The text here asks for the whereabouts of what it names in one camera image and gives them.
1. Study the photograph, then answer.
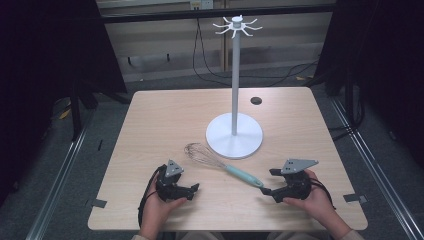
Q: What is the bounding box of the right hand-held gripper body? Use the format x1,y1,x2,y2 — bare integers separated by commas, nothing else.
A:
280,158,320,201

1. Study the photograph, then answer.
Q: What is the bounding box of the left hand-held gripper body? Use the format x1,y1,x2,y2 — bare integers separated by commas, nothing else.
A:
155,159,190,203

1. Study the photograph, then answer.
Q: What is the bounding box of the whisk with teal handle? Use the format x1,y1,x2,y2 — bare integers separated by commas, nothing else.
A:
184,142,265,189

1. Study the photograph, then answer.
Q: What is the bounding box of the person's left hand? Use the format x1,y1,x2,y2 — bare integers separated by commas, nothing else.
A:
139,181,188,235

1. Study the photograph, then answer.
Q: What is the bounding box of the person's right hand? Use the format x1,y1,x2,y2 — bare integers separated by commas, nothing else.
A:
282,168,338,228

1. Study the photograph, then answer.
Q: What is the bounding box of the white hook stand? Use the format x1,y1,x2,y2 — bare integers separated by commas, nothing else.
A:
205,14,264,160

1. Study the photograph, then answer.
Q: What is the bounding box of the grey tape piece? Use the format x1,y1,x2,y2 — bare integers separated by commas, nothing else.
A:
85,198,108,209
343,193,369,205

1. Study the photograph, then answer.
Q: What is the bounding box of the black stand leg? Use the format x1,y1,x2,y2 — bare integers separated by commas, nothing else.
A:
68,74,133,142
309,64,367,142

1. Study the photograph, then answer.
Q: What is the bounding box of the black curtain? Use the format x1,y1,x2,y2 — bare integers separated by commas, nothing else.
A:
0,0,128,204
314,0,424,161

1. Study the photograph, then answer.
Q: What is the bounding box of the black horizontal beam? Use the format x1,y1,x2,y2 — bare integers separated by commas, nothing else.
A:
99,3,336,24

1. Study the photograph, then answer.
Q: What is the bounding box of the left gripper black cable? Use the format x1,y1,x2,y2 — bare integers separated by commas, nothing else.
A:
137,164,167,229

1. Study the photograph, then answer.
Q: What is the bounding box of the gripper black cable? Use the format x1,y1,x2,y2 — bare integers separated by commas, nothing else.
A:
309,177,337,211
137,164,167,229

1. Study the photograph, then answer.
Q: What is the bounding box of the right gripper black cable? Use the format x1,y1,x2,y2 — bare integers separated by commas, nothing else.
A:
309,177,337,211

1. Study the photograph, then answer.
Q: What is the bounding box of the metal floor rail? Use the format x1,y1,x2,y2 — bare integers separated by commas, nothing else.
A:
25,106,98,240
328,95,424,240

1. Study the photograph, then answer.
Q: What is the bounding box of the black floor cable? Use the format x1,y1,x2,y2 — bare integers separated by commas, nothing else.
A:
264,59,320,88

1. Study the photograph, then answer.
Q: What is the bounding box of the black hanging cable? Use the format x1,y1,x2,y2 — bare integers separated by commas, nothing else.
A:
191,17,234,88

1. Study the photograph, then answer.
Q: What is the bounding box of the wall power outlet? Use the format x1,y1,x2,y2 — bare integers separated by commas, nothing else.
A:
189,0,215,11

